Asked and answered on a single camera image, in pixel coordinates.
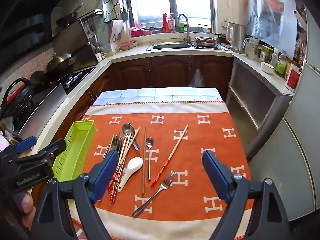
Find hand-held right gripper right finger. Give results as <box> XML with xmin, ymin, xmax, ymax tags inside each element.
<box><xmin>202</xmin><ymin>150</ymin><xmax>292</xmax><ymax>240</ymax></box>

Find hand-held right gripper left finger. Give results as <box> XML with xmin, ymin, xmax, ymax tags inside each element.
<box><xmin>31</xmin><ymin>150</ymin><xmax>119</xmax><ymax>240</ymax></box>

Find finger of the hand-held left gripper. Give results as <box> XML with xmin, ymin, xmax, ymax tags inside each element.
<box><xmin>16</xmin><ymin>139</ymin><xmax>67</xmax><ymax>166</ymax></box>
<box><xmin>10</xmin><ymin>136</ymin><xmax>37</xmax><ymax>159</ymax></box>

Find brown wooden chopstick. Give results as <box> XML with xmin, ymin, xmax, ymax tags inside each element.
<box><xmin>110</xmin><ymin>131</ymin><xmax>121</xmax><ymax>155</ymax></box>
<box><xmin>103</xmin><ymin>133</ymin><xmax>115</xmax><ymax>159</ymax></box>
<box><xmin>141</xmin><ymin>127</ymin><xmax>147</xmax><ymax>195</ymax></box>

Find green plastic utensil tray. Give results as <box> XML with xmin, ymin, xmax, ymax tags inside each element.
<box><xmin>52</xmin><ymin>120</ymin><xmax>97</xmax><ymax>182</ymax></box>

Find white ceramic spoon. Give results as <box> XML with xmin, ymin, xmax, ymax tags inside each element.
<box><xmin>117</xmin><ymin>157</ymin><xmax>143</xmax><ymax>193</ymax></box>

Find bent-handle metal spoon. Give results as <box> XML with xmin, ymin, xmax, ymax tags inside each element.
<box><xmin>122</xmin><ymin>123</ymin><xmax>141</xmax><ymax>151</ymax></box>

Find small gold-handled spoon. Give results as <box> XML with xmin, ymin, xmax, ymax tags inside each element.
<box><xmin>145</xmin><ymin>137</ymin><xmax>154</xmax><ymax>181</ymax></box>

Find metal fork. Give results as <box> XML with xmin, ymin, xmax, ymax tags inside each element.
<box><xmin>132</xmin><ymin>171</ymin><xmax>176</xmax><ymax>218</ymax></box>

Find person's left hand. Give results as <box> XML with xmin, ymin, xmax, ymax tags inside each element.
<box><xmin>12</xmin><ymin>190</ymin><xmax>38</xmax><ymax>230</ymax></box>

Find orange printed blanket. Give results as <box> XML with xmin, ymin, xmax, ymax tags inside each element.
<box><xmin>66</xmin><ymin>101</ymin><xmax>253</xmax><ymax>240</ymax></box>

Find grey metal panel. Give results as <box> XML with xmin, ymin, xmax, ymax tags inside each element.
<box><xmin>19</xmin><ymin>82</ymin><xmax>68</xmax><ymax>140</ymax></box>

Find gas stove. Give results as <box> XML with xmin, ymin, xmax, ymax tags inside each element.
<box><xmin>62</xmin><ymin>66</ymin><xmax>97</xmax><ymax>93</ymax></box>

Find silver refrigerator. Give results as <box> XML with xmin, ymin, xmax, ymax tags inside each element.
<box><xmin>246</xmin><ymin>5</ymin><xmax>320</xmax><ymax>222</ymax></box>

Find black wok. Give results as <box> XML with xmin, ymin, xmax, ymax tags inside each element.
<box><xmin>46</xmin><ymin>52</ymin><xmax>78</xmax><ymax>74</ymax></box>

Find light blue table cover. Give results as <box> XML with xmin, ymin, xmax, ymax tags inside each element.
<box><xmin>94</xmin><ymin>87</ymin><xmax>224</xmax><ymax>105</ymax></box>

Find hanging plastic bag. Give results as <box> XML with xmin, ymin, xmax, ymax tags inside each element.
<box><xmin>189</xmin><ymin>67</ymin><xmax>207</xmax><ymax>88</ymax></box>

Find stainless steel splash panel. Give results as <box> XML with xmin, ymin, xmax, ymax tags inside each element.
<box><xmin>51</xmin><ymin>11</ymin><xmax>100</xmax><ymax>72</ymax></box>

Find brown wooden kitchen cabinets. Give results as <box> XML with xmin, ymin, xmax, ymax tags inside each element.
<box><xmin>60</xmin><ymin>55</ymin><xmax>234</xmax><ymax>135</ymax></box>

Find white kitchen countertop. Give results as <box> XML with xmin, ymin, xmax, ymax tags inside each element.
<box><xmin>15</xmin><ymin>34</ymin><xmax>295</xmax><ymax>153</ymax></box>

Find white bowl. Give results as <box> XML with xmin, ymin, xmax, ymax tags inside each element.
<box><xmin>260</xmin><ymin>62</ymin><xmax>275</xmax><ymax>75</ymax></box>

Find red canister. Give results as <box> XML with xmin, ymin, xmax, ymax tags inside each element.
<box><xmin>285</xmin><ymin>64</ymin><xmax>303</xmax><ymax>92</ymax></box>

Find plate with food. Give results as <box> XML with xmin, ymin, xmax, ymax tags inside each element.
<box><xmin>119</xmin><ymin>41</ymin><xmax>138</xmax><ymax>51</ymax></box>

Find green label bottle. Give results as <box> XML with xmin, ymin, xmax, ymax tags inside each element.
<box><xmin>275</xmin><ymin>54</ymin><xmax>288</xmax><ymax>75</ymax></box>

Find black range hood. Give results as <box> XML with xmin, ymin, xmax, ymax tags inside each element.
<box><xmin>0</xmin><ymin>0</ymin><xmax>89</xmax><ymax>63</ymax></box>

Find glass pitcher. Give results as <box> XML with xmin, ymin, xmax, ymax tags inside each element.
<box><xmin>241</xmin><ymin>37</ymin><xmax>260</xmax><ymax>60</ymax></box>

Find steel pan with dishes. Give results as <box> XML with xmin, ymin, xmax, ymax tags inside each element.
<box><xmin>194</xmin><ymin>36</ymin><xmax>220</xmax><ymax>48</ymax></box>

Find dark hanging wok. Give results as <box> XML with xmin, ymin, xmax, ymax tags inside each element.
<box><xmin>55</xmin><ymin>4</ymin><xmax>84</xmax><ymax>28</ymax></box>

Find cutting board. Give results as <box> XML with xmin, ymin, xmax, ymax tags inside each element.
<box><xmin>107</xmin><ymin>19</ymin><xmax>125</xmax><ymax>43</ymax></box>

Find steel sink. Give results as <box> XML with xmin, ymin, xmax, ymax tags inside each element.
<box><xmin>146</xmin><ymin>42</ymin><xmax>193</xmax><ymax>52</ymax></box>

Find steel kettle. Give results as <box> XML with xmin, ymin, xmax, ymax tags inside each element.
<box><xmin>226</xmin><ymin>22</ymin><xmax>247</xmax><ymax>53</ymax></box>

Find pink basin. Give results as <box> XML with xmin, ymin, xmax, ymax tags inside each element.
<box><xmin>130</xmin><ymin>26</ymin><xmax>154</xmax><ymax>37</ymax></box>

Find steel faucet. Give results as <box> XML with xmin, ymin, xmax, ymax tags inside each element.
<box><xmin>176</xmin><ymin>14</ymin><xmax>192</xmax><ymax>44</ymax></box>

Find red bottle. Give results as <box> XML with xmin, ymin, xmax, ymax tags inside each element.
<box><xmin>162</xmin><ymin>13</ymin><xmax>170</xmax><ymax>33</ymax></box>

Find translucent plastic sheet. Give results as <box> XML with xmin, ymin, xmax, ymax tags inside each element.
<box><xmin>246</xmin><ymin>0</ymin><xmax>298</xmax><ymax>58</ymax></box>

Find kitchen window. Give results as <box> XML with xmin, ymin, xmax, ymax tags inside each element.
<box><xmin>127</xmin><ymin>0</ymin><xmax>215</xmax><ymax>34</ymax></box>

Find wire wall rack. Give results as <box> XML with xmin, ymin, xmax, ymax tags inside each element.
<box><xmin>101</xmin><ymin>0</ymin><xmax>132</xmax><ymax>23</ymax></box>

